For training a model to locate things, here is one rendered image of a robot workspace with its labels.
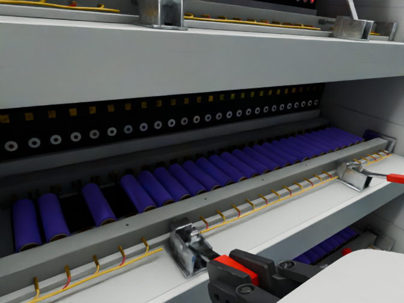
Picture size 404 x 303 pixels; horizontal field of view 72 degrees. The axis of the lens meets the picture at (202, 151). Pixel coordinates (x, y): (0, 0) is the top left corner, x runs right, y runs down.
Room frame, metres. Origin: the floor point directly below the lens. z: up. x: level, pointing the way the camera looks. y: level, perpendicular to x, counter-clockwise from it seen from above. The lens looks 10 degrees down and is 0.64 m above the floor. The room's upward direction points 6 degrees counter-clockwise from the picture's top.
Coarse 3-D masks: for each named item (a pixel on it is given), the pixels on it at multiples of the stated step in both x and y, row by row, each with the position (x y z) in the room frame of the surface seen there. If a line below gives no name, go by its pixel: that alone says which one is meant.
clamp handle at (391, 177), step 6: (360, 168) 0.35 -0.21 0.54; (366, 174) 0.35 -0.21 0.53; (372, 174) 0.34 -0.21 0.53; (378, 174) 0.34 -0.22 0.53; (384, 174) 0.33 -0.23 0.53; (390, 174) 0.33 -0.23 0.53; (396, 174) 0.32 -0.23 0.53; (390, 180) 0.32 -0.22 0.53; (396, 180) 0.32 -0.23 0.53; (402, 180) 0.31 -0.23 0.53
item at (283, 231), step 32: (224, 128) 0.43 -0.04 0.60; (256, 128) 0.47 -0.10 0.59; (352, 128) 0.54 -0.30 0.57; (384, 128) 0.49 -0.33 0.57; (32, 160) 0.29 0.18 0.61; (64, 160) 0.31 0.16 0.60; (384, 160) 0.45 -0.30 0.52; (320, 192) 0.34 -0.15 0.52; (352, 192) 0.34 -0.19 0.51; (384, 192) 0.38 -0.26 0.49; (0, 224) 0.25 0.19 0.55; (256, 224) 0.27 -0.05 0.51; (288, 224) 0.27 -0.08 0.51; (320, 224) 0.29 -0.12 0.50; (0, 256) 0.21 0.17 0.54; (160, 256) 0.22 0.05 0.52; (288, 256) 0.27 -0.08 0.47; (96, 288) 0.19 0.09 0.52; (128, 288) 0.19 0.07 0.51; (160, 288) 0.19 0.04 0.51; (192, 288) 0.20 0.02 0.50
